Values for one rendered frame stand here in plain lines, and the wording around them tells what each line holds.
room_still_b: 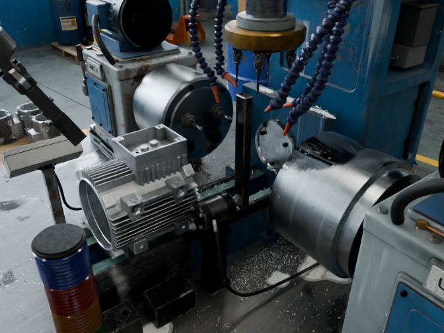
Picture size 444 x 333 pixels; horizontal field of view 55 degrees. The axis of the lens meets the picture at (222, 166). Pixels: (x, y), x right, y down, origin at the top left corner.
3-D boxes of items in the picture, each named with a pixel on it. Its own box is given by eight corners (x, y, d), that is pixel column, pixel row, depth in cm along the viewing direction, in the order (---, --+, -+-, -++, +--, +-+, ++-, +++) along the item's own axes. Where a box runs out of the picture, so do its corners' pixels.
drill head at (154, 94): (179, 114, 157) (175, 46, 144) (242, 152, 132) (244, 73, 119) (115, 132, 144) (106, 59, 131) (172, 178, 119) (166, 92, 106)
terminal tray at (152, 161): (163, 151, 98) (160, 123, 95) (189, 170, 91) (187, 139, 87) (115, 167, 92) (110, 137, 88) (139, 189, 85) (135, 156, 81)
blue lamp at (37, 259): (81, 248, 55) (75, 221, 53) (100, 275, 51) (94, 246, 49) (34, 268, 52) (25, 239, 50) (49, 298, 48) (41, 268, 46)
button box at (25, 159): (79, 158, 110) (72, 139, 110) (84, 150, 104) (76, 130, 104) (8, 178, 101) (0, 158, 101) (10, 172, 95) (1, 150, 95)
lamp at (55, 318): (92, 298, 60) (86, 274, 58) (110, 326, 56) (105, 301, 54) (49, 318, 57) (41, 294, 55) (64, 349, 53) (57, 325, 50)
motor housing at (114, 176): (158, 198, 109) (152, 131, 99) (202, 236, 96) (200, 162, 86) (83, 228, 98) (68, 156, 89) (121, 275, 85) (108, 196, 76)
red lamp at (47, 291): (86, 274, 58) (81, 248, 55) (105, 301, 54) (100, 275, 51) (41, 294, 55) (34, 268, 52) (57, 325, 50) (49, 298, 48)
